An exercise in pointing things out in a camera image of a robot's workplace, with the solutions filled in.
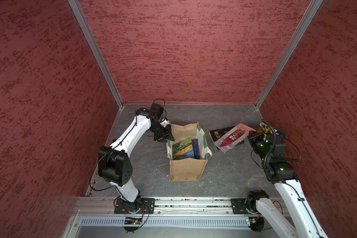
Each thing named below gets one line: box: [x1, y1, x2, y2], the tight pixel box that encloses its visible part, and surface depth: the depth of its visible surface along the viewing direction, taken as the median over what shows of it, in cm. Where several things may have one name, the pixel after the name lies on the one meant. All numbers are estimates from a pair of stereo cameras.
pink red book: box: [208, 123, 257, 154], surface depth 80 cm
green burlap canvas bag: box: [166, 121, 213, 182], surface depth 81 cm
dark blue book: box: [191, 138, 201, 160], surface depth 87 cm
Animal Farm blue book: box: [172, 137, 195, 161], surface depth 91 cm
